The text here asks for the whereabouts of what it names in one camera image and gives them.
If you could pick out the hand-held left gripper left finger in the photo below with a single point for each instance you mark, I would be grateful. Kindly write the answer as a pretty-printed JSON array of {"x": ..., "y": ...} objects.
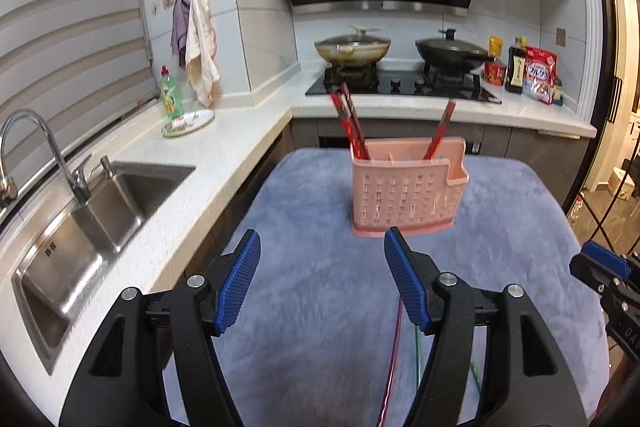
[{"x": 237, "y": 287}]

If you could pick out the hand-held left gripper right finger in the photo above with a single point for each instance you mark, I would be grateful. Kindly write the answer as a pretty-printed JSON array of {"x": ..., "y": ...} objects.
[{"x": 407, "y": 287}]

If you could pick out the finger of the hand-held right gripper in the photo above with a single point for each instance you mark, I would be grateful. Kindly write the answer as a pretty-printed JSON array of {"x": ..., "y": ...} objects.
[
  {"x": 592, "y": 274},
  {"x": 605, "y": 259}
]

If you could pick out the green chopstick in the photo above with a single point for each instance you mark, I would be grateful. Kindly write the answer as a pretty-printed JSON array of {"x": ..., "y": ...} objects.
[{"x": 418, "y": 357}]

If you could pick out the maroon chopstick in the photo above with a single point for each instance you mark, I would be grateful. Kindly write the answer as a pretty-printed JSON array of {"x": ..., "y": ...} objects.
[{"x": 392, "y": 357}]

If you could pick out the pink perforated utensil holder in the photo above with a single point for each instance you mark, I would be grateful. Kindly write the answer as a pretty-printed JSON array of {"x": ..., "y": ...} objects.
[{"x": 405, "y": 197}]

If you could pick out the bright red chopstick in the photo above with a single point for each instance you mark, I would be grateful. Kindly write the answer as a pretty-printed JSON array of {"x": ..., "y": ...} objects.
[
  {"x": 442, "y": 129},
  {"x": 346, "y": 119}
]

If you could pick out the dark red chopstick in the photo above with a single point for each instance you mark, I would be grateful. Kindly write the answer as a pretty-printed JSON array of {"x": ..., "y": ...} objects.
[
  {"x": 353, "y": 119},
  {"x": 357, "y": 119},
  {"x": 340, "y": 117}
]

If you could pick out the blue-grey plush blanket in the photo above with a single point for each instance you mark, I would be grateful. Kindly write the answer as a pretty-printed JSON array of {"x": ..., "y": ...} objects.
[{"x": 320, "y": 287}]

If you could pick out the stainless steel sink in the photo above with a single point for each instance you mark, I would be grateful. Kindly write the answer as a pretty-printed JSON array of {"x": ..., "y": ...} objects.
[{"x": 100, "y": 227}]

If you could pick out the patterned plate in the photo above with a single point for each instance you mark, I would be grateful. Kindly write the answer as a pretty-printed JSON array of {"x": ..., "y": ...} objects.
[{"x": 192, "y": 123}]

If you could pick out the small dark jar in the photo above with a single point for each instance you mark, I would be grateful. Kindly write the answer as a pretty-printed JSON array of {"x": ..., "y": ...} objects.
[{"x": 557, "y": 93}]

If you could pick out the sink soap pump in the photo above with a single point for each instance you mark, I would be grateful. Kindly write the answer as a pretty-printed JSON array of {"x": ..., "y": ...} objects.
[{"x": 106, "y": 168}]

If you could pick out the black framed glass door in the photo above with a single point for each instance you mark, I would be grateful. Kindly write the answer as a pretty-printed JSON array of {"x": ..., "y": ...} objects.
[{"x": 617, "y": 82}]

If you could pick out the red and white cereal bag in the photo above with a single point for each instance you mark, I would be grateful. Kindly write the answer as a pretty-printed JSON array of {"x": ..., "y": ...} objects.
[{"x": 540, "y": 77}]

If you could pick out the green dish soap bottle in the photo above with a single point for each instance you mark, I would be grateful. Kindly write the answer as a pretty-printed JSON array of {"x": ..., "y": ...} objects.
[{"x": 171, "y": 99}]

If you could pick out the black gas stove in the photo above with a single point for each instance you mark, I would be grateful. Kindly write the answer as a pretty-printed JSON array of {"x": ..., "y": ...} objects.
[{"x": 400, "y": 88}]

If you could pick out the dark soy sauce bottle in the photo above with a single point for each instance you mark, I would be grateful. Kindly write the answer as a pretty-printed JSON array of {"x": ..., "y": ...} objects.
[{"x": 516, "y": 72}]

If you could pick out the yellow packet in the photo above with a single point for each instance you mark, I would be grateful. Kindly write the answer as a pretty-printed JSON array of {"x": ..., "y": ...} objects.
[{"x": 495, "y": 48}]

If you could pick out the black wok with lid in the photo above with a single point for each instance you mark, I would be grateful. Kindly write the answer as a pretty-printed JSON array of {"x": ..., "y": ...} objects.
[{"x": 450, "y": 52}]

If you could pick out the cream hanging towel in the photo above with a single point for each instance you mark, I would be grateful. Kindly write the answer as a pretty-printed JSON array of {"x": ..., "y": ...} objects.
[{"x": 200, "y": 47}]

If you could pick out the golden wok with lid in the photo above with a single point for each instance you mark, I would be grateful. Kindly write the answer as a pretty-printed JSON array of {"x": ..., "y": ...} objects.
[{"x": 352, "y": 49}]

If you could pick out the chrome kitchen faucet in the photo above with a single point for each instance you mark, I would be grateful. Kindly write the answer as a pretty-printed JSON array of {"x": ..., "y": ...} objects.
[{"x": 30, "y": 127}]

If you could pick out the purple hanging cloth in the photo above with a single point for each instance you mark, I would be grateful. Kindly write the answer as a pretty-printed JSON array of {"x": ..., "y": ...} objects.
[{"x": 179, "y": 27}]

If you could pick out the white window blinds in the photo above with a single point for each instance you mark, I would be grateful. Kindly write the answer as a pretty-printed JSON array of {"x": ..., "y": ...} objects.
[{"x": 70, "y": 17}]

